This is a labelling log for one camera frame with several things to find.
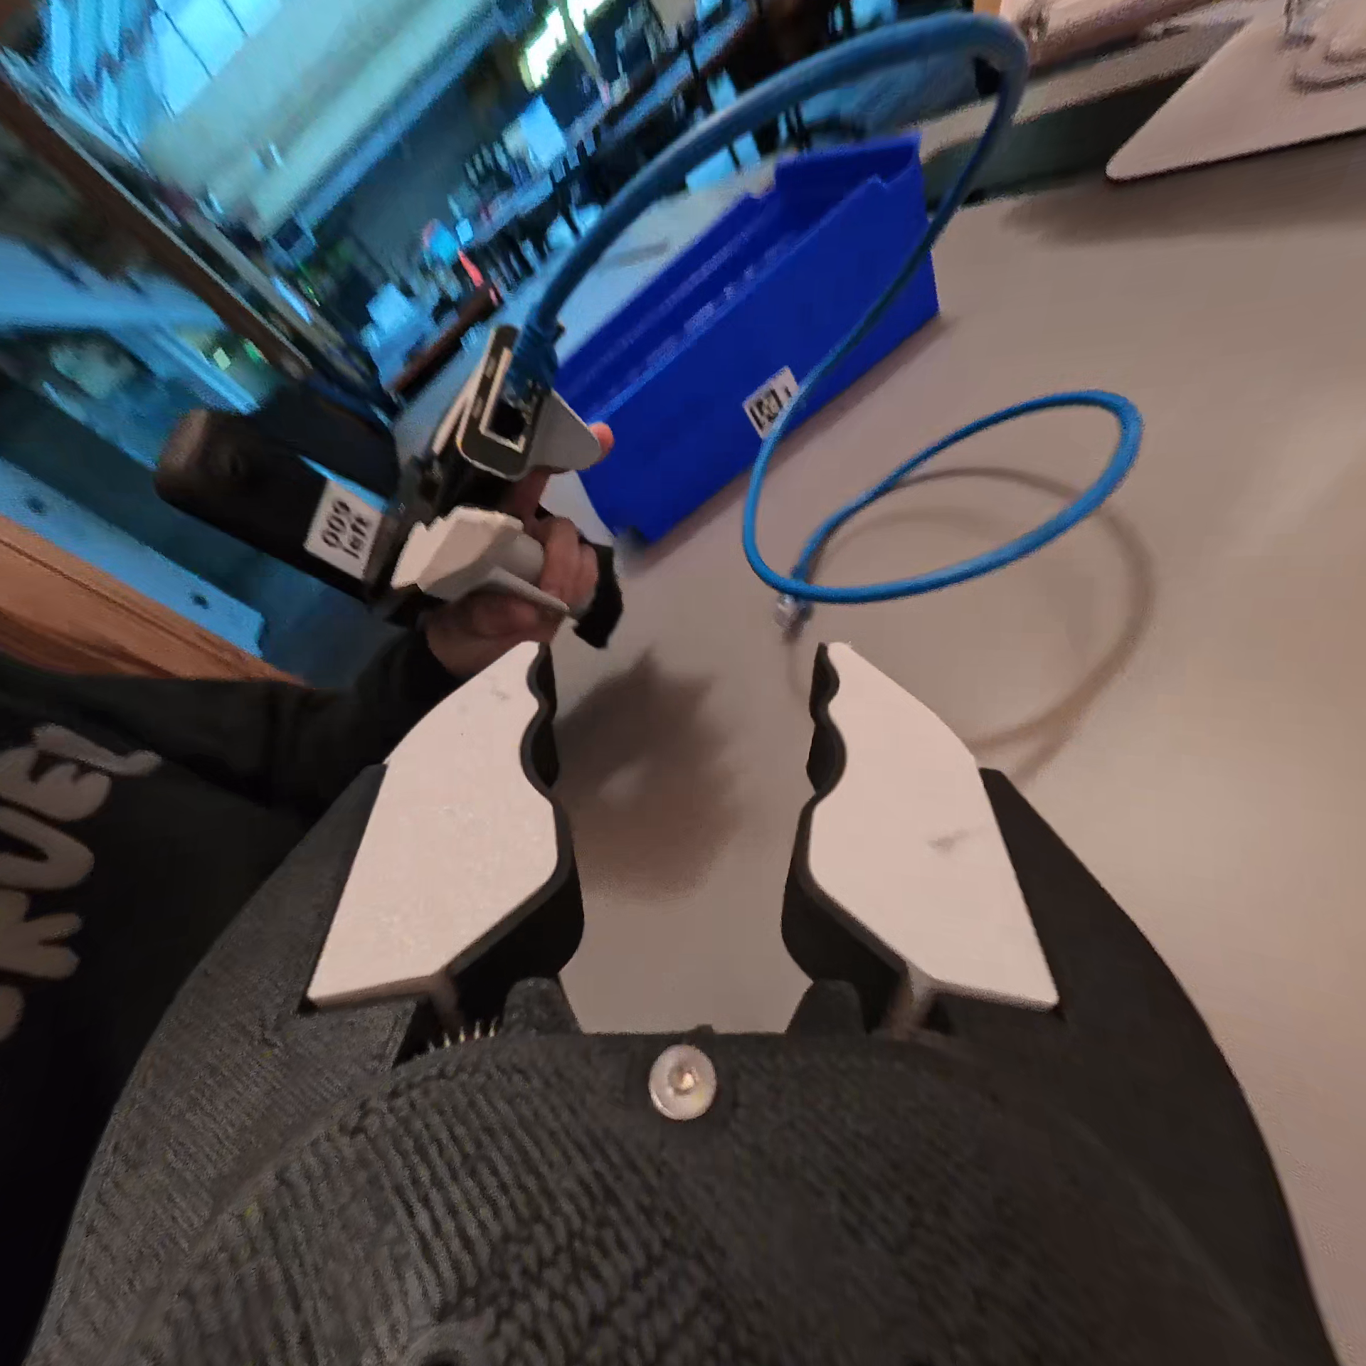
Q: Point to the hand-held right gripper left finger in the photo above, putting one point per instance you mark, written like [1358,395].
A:
[448,854]

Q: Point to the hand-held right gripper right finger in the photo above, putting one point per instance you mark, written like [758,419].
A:
[917,854]

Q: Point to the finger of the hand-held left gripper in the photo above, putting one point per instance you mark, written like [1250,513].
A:
[458,550]
[570,443]

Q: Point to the black network adapter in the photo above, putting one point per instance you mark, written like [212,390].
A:
[490,422]

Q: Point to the blue plastic bin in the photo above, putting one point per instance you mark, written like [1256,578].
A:
[747,309]

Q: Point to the person's left forearm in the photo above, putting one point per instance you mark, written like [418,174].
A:
[341,715]

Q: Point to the grey desk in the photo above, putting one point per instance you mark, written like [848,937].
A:
[1173,694]

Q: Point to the person's left hand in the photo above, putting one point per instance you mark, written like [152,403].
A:
[564,565]

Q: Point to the black printed sweatshirt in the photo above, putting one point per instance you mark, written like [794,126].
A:
[192,833]

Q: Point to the white rounded board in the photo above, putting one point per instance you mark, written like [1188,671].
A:
[1226,107]

